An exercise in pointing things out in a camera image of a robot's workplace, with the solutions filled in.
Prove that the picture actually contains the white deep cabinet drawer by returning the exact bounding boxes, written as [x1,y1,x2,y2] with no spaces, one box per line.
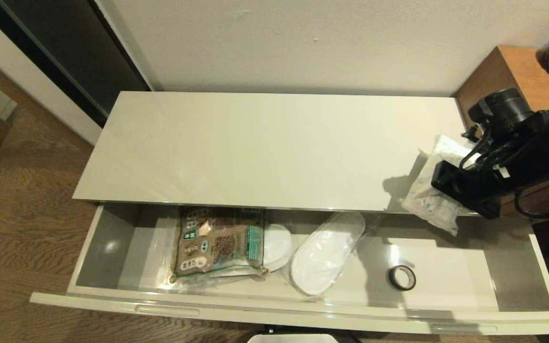
[29,202,549,336]

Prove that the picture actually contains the dark door panel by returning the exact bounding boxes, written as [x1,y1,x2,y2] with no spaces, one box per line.
[0,0,154,128]

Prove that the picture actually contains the white glossy low cabinet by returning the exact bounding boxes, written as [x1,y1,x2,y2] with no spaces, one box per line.
[29,91,549,336]

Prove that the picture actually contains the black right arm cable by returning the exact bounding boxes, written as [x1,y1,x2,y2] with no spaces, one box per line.
[514,169,549,220]

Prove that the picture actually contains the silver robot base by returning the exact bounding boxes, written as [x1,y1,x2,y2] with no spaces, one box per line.
[247,333,340,343]

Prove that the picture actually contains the white round pads pack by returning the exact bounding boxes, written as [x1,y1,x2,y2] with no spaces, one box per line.
[263,223,294,273]

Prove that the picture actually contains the black tape roll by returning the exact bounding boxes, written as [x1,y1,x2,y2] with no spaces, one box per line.
[387,264,417,292]

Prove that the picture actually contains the white slippers in clear bag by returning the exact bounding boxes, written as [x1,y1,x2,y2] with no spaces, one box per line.
[289,212,367,299]

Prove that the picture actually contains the brown wooden side table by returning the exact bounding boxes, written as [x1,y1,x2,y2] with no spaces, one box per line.
[452,45,549,221]

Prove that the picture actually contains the plastic tissue pack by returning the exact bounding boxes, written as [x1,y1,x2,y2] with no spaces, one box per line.
[400,134,476,237]

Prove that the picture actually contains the brown printed snack bag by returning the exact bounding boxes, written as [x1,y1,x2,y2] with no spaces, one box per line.
[173,206,266,278]

